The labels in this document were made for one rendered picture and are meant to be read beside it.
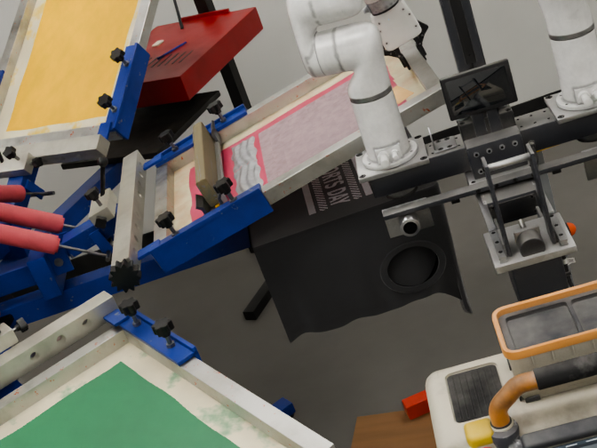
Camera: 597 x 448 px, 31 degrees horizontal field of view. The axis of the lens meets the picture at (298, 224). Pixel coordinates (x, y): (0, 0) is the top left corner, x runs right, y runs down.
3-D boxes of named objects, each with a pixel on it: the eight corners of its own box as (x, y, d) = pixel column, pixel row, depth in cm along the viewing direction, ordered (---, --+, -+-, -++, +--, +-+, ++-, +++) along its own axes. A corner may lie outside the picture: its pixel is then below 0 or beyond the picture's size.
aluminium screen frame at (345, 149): (402, 32, 297) (396, 20, 295) (452, 100, 244) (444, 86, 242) (163, 174, 307) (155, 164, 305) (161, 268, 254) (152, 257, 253)
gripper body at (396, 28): (367, 17, 260) (388, 55, 264) (403, -5, 258) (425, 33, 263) (362, 9, 267) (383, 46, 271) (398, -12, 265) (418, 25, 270)
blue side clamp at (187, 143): (256, 123, 304) (242, 102, 302) (257, 129, 300) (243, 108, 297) (166, 175, 308) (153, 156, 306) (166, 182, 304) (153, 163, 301)
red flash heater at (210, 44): (166, 50, 426) (155, 22, 421) (265, 32, 404) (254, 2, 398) (84, 120, 380) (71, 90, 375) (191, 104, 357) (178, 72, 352)
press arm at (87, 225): (128, 216, 283) (117, 202, 281) (127, 226, 277) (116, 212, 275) (74, 249, 285) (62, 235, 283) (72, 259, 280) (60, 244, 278)
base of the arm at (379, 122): (422, 164, 229) (402, 100, 222) (366, 181, 230) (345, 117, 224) (415, 137, 242) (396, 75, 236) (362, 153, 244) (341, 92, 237)
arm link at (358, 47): (393, 97, 225) (371, 26, 218) (334, 110, 229) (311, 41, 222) (398, 78, 233) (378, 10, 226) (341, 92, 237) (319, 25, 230)
